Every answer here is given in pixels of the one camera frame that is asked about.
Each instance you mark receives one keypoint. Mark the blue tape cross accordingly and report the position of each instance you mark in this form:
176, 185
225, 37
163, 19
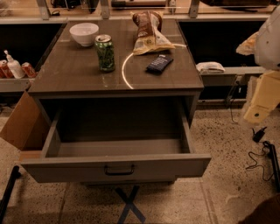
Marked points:
129, 205

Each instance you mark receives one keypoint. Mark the white bowl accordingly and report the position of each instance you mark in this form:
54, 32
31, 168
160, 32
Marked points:
84, 33

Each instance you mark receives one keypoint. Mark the brown chip bag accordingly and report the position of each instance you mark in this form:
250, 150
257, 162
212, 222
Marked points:
149, 38

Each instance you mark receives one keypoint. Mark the folded white cloth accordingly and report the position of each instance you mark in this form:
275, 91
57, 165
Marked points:
210, 68

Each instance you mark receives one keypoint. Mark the black stand leg left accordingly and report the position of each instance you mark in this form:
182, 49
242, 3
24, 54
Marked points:
15, 174

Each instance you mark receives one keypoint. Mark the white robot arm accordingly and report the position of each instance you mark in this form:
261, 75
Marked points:
265, 46

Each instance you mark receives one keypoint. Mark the cardboard box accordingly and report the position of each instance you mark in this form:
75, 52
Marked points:
26, 129

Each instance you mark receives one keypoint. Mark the white pump bottle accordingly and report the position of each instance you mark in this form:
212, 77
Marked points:
14, 66

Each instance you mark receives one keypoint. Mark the black power adapter with cable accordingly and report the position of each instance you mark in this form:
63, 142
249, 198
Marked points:
257, 138

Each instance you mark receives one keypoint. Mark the black stand leg right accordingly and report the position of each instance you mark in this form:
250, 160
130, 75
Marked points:
275, 164

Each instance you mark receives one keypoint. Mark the open grey top drawer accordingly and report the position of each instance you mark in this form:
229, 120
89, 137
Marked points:
97, 148

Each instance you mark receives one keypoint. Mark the black stand leg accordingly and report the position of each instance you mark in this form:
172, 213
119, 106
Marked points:
15, 174
275, 164

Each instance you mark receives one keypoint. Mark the red soda can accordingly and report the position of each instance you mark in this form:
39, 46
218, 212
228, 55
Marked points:
5, 72
29, 70

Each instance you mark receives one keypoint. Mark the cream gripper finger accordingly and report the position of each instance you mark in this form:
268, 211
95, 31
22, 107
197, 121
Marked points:
263, 97
247, 47

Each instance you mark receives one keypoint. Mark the green soda can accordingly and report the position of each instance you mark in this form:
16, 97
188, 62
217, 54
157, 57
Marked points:
105, 51

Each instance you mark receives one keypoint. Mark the black drawer handle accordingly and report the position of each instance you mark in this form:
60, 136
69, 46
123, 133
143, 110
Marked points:
119, 171

